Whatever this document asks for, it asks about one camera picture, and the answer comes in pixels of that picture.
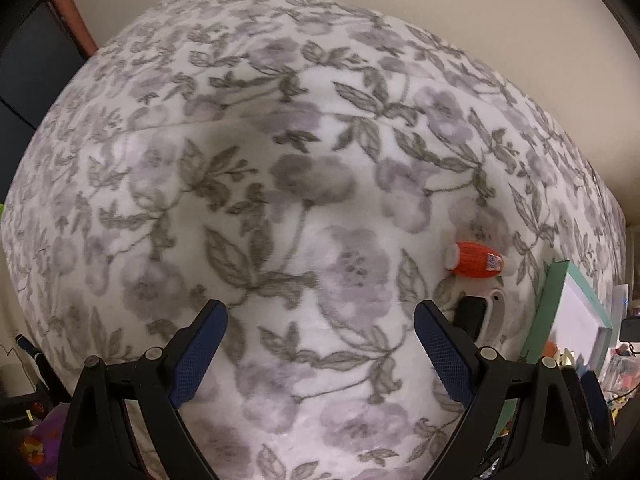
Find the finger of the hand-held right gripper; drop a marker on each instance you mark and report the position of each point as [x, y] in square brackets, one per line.
[575, 385]
[595, 392]

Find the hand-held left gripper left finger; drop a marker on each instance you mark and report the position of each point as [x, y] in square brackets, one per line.
[200, 350]

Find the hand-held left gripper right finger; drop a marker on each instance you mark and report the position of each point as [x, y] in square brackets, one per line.
[445, 355]

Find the green rimmed white tray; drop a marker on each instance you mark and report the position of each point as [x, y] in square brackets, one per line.
[547, 310]

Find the small black adapter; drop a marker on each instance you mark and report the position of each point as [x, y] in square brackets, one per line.
[470, 315]

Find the black plug adapter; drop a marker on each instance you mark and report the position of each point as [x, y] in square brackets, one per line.
[631, 330]

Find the white power strip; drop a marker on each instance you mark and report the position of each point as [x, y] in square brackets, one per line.
[621, 300]

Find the orange bottle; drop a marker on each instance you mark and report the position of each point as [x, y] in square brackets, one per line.
[475, 258]

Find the purple printed bag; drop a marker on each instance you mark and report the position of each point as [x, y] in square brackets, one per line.
[47, 435]

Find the grey floral blanket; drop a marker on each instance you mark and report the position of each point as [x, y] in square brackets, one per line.
[300, 110]

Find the dark cabinet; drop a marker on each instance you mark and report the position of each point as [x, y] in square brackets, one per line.
[30, 70]

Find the red-brown board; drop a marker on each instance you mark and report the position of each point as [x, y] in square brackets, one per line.
[72, 20]

